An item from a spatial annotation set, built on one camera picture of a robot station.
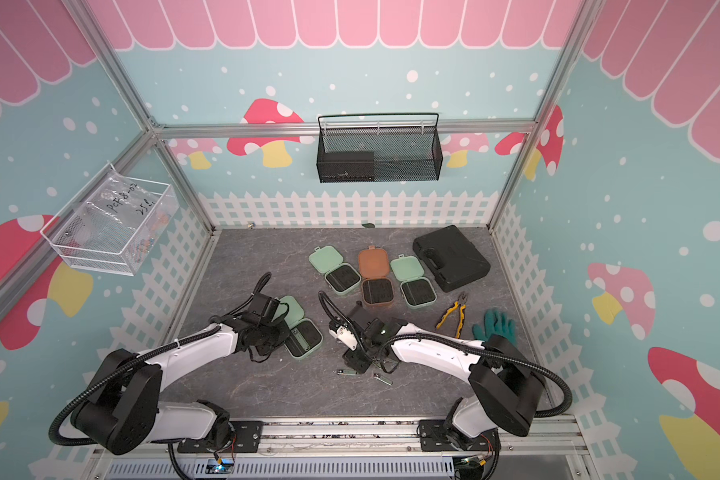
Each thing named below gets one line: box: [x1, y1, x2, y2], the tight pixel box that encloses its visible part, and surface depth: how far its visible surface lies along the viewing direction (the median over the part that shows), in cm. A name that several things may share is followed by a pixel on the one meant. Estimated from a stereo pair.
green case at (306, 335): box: [274, 295, 324, 358], surface depth 91 cm
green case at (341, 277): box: [308, 245, 362, 295], surface depth 108 cm
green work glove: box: [472, 308, 517, 347], surface depth 95 cm
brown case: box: [358, 245, 395, 307], surface depth 105 cm
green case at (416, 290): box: [390, 254, 438, 309], surface depth 105 cm
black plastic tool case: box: [412, 225, 491, 293], surface depth 108 cm
